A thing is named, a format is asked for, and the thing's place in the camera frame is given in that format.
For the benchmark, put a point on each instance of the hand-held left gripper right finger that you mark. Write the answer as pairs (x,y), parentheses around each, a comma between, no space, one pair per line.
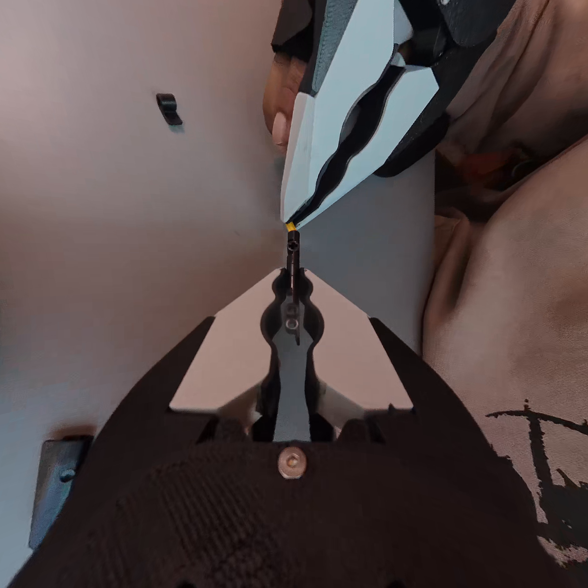
(358,367)

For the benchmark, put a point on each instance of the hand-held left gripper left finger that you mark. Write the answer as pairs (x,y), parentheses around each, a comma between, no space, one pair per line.
(225,367)

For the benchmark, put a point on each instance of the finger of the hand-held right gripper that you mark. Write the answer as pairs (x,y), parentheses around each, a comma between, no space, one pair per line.
(349,69)
(404,105)

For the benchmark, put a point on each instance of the black toy axle connector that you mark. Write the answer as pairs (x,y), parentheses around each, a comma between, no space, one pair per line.
(293,257)

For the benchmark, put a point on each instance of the person's right hand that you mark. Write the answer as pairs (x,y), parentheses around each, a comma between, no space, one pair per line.
(280,101)

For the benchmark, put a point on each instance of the person's beige hoodie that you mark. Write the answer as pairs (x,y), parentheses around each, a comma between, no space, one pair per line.
(505,275)

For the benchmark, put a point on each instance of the black toy clip piece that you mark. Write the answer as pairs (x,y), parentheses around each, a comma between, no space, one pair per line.
(167,108)

